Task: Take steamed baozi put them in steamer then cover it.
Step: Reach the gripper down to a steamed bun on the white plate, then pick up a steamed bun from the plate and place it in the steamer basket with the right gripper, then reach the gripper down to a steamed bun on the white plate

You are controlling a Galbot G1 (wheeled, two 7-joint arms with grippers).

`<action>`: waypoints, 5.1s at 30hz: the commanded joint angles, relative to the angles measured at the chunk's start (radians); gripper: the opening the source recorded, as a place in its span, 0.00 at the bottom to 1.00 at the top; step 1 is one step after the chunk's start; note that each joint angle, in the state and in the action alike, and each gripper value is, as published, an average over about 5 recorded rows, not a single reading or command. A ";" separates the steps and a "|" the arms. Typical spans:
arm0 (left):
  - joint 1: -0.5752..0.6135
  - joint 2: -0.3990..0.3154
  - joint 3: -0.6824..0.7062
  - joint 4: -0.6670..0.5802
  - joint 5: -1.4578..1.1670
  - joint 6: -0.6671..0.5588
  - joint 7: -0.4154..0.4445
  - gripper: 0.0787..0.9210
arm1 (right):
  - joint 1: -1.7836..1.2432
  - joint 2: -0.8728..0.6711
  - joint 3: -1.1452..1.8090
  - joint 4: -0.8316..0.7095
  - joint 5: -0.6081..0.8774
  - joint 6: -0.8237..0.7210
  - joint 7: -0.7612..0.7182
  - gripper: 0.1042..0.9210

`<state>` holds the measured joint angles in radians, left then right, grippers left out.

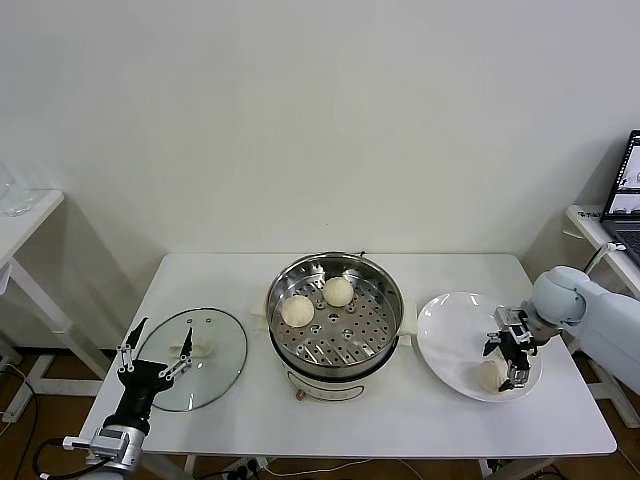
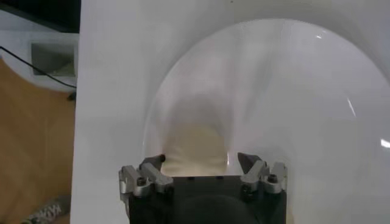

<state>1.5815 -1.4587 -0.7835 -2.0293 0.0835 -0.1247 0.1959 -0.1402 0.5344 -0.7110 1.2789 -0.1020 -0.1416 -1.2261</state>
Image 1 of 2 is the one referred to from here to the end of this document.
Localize white steamed baozi bun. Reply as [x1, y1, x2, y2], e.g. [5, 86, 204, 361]
[322, 276, 354, 307]
[478, 360, 510, 395]
[280, 294, 316, 329]

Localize perforated steel steamer basket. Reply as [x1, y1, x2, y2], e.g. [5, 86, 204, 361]
[264, 252, 404, 380]

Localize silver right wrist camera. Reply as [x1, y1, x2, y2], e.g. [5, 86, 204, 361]
[493, 306, 532, 344]

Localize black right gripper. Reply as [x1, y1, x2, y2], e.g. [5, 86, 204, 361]
[482, 327, 540, 393]

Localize white power strip with plugs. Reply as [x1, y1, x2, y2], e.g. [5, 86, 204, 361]
[219, 457, 271, 476]

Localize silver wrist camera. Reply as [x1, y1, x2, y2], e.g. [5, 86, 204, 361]
[62, 428, 132, 461]
[493, 306, 532, 344]

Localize white side table with jar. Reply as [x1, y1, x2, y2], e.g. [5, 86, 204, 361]
[0, 189, 114, 396]

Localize long white floor power strip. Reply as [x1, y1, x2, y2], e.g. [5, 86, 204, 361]
[0, 387, 32, 424]

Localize round white plate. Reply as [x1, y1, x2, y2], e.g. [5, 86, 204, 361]
[416, 292, 544, 404]

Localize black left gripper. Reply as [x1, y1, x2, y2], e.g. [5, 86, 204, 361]
[102, 315, 195, 430]

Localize clear glass jar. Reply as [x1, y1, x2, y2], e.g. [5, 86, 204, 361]
[0, 159, 37, 217]

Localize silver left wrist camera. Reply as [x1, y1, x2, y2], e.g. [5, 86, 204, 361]
[62, 428, 132, 461]

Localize white electric cooker base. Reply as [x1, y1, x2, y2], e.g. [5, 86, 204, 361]
[248, 291, 418, 404]

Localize white laptop charger cable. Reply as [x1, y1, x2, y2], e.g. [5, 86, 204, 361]
[584, 241, 626, 275]

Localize round glass pot lid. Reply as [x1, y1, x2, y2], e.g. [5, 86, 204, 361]
[137, 308, 249, 413]

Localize white side table with laptop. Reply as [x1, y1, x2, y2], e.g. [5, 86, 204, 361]
[564, 203, 640, 431]

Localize open grey laptop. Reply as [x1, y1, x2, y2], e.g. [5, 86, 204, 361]
[602, 129, 640, 266]

